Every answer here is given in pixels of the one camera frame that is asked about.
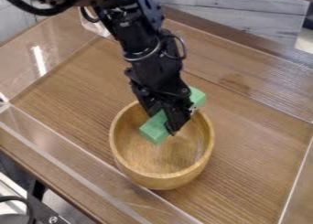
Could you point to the brown wooden bowl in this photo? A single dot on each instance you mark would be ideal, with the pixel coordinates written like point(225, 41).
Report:
point(165, 166)

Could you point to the clear acrylic tray wall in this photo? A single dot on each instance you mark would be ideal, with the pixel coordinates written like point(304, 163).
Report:
point(64, 89)

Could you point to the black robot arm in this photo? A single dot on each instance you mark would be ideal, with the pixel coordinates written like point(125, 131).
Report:
point(151, 48)

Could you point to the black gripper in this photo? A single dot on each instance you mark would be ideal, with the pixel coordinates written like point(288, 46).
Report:
point(157, 84)

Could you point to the green rectangular block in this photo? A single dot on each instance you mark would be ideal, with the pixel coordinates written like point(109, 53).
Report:
point(153, 129)

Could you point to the black table leg frame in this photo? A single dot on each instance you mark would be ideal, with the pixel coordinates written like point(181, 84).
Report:
point(44, 214)

